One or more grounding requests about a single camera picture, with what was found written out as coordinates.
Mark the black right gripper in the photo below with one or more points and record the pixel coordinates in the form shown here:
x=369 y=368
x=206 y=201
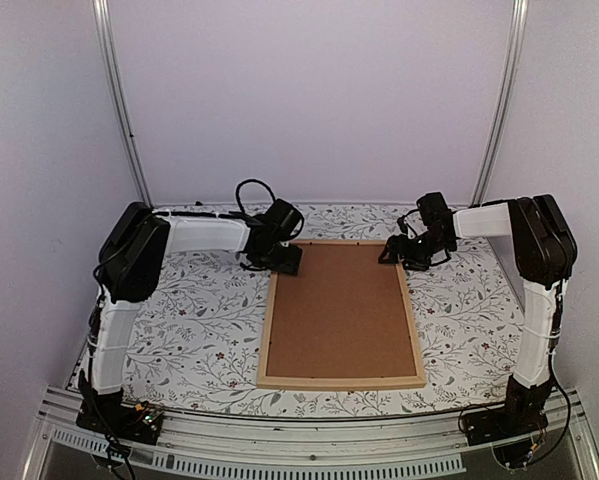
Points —
x=391 y=246

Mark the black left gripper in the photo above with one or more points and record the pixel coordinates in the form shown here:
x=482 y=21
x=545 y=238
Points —
x=291 y=267

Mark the brown backing board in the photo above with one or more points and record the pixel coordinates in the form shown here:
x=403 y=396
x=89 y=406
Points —
x=339 y=315

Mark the light wooden picture frame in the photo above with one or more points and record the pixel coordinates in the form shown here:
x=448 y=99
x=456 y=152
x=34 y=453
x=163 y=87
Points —
x=339 y=380

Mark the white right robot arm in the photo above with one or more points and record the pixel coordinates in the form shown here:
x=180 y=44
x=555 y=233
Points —
x=545 y=252

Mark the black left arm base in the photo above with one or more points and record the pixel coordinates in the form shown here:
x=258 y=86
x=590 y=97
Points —
x=108 y=415

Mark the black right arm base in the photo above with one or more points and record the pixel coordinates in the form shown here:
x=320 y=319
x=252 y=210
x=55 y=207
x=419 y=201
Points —
x=521 y=413

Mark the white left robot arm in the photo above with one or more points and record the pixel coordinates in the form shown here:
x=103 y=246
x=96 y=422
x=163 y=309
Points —
x=130 y=263

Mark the floral patterned table cover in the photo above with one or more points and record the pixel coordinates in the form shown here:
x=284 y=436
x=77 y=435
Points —
x=346 y=337

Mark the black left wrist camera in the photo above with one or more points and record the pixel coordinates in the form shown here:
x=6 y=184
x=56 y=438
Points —
x=282 y=219

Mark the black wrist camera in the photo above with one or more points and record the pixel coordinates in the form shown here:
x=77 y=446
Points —
x=282 y=219
x=433 y=211

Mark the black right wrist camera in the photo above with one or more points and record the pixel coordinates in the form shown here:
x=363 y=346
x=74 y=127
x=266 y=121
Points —
x=433 y=211

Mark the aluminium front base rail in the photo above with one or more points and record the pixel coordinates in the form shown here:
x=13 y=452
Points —
x=213 y=446

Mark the right aluminium corner post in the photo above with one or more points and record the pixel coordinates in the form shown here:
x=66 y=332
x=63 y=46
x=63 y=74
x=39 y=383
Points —
x=512 y=57

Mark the aluminium corner post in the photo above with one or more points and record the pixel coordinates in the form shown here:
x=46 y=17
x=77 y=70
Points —
x=512 y=57
x=103 y=24

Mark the left aluminium corner post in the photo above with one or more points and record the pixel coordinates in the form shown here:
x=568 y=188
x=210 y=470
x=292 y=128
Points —
x=103 y=24

